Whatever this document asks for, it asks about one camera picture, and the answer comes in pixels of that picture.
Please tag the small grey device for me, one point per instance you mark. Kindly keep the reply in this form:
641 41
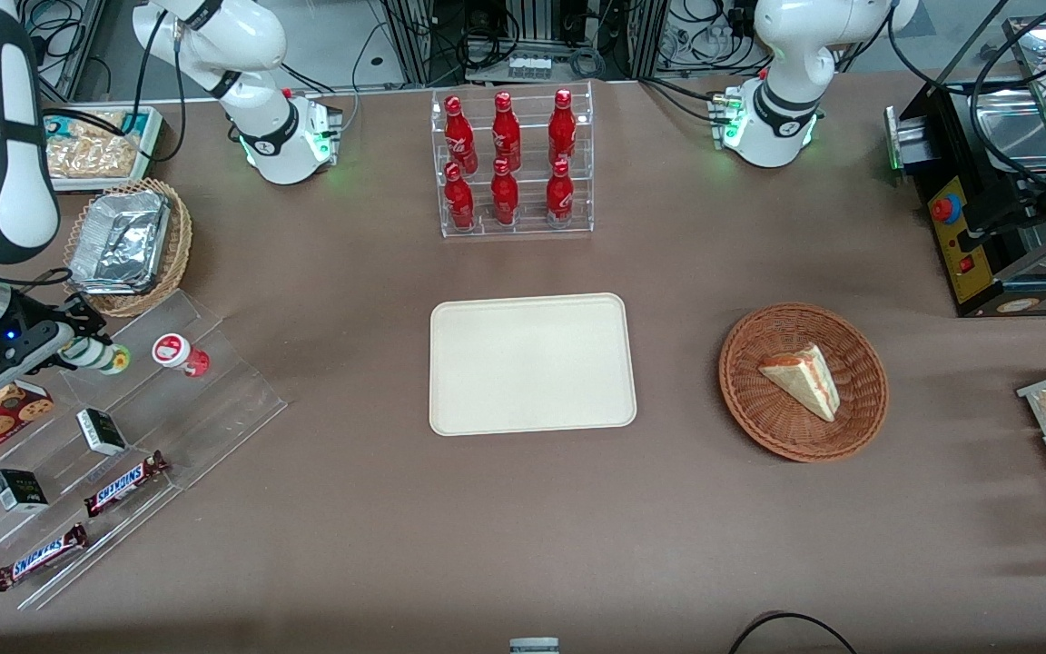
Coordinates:
534 646

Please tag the cream plastic tray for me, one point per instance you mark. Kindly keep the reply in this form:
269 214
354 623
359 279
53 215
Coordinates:
532 363

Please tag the black conveyor machine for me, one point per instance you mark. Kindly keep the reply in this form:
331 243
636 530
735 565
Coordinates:
968 245

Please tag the Snickers chocolate bar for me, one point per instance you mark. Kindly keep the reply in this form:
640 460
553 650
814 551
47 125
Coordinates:
123 484
40 557

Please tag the clear acrylic bottle rack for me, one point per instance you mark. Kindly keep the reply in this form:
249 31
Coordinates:
532 227

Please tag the white snack bin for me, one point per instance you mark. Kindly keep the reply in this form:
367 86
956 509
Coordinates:
152 136

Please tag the clear bag of crackers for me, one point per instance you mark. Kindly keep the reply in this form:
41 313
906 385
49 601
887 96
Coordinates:
87 156

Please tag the aluminium foil container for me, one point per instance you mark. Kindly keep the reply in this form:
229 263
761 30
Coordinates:
119 241

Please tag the triangular wrapped sandwich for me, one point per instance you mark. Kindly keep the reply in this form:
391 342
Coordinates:
804 380

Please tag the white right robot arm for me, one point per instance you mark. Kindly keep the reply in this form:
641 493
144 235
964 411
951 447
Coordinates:
5 182

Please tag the small black box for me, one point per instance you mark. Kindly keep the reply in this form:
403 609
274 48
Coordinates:
102 432
19 490

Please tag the clear acrylic stepped stand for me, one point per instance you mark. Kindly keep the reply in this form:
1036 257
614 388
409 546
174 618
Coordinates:
214 409

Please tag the red lid yogurt cup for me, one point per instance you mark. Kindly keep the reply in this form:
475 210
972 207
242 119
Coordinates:
174 351

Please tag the round brown wicker basket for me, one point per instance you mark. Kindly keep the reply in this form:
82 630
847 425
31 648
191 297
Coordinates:
768 418

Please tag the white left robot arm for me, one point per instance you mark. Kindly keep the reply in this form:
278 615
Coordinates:
782 109

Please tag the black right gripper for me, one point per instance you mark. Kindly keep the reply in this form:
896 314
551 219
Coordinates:
39 320

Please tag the green lid yogurt cup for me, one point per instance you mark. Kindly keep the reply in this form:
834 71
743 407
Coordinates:
105 358

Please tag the red cola bottle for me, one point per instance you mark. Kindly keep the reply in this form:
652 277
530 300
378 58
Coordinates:
559 198
460 141
459 204
562 132
506 136
505 200

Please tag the tan wicker basket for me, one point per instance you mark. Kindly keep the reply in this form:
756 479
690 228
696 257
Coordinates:
181 245

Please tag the white power strip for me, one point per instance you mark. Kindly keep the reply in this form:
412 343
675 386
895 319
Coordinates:
529 66

